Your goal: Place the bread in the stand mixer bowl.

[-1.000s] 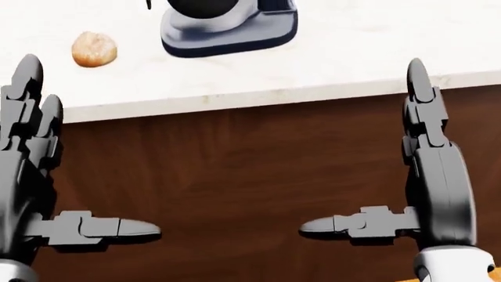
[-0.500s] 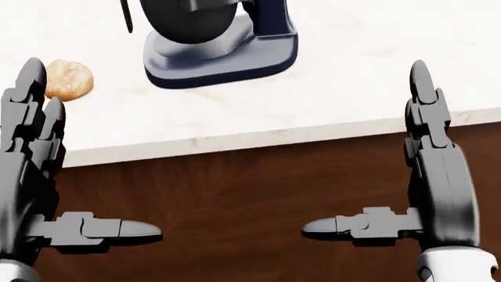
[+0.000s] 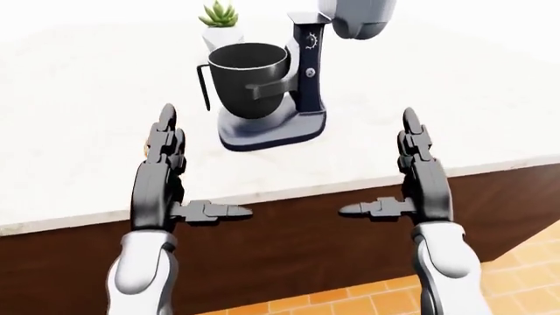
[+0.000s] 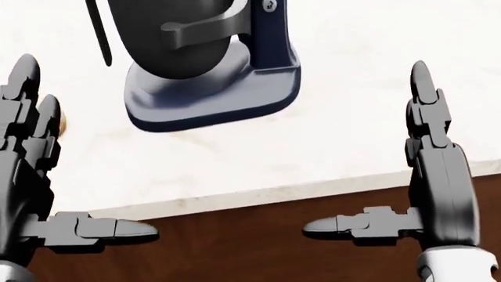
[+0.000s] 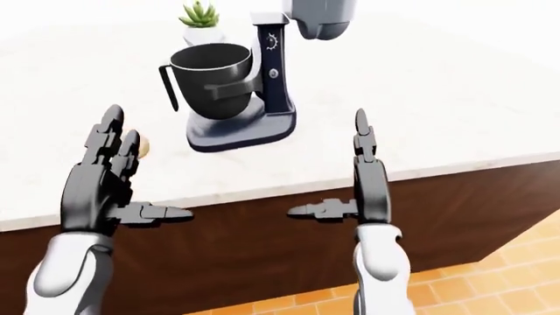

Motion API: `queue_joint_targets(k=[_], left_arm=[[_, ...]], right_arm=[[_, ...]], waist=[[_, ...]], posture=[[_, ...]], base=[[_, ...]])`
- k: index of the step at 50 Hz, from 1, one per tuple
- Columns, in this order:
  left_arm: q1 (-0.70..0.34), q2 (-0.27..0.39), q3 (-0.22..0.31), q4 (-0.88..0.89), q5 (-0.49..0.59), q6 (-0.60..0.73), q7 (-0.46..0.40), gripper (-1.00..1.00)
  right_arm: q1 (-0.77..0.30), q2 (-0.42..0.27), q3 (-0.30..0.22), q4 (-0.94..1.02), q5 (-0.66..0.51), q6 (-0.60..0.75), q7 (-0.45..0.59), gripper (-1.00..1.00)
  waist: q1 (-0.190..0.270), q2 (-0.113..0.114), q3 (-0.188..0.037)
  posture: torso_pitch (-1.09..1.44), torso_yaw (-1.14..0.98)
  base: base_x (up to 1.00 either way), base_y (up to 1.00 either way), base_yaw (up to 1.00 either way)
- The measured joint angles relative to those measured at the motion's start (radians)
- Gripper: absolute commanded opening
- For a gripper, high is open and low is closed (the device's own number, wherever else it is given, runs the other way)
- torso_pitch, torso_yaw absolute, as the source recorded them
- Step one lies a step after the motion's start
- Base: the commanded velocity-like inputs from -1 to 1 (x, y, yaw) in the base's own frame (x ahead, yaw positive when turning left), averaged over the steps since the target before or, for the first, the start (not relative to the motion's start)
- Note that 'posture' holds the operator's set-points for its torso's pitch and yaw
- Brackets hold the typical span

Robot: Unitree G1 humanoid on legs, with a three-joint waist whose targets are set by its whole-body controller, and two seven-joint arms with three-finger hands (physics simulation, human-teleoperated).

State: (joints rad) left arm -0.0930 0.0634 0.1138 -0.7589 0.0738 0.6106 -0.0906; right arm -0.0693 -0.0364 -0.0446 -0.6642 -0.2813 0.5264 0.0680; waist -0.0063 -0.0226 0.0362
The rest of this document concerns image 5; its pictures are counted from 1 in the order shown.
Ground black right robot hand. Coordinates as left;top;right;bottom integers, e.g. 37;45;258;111
286;108;392;226

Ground grey navy stand mixer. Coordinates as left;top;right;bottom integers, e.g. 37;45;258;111
185;0;361;153

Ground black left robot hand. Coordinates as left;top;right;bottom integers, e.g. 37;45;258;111
59;103;195;238

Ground green succulent in white pot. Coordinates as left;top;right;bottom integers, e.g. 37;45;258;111
178;0;228;47

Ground dark brown wooden counter cabinet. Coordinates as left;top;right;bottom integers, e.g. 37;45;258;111
0;150;560;315

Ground tan bread roll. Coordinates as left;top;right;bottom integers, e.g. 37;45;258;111
123;129;153;160

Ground black stand mixer bowl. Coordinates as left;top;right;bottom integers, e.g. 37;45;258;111
157;42;263;121

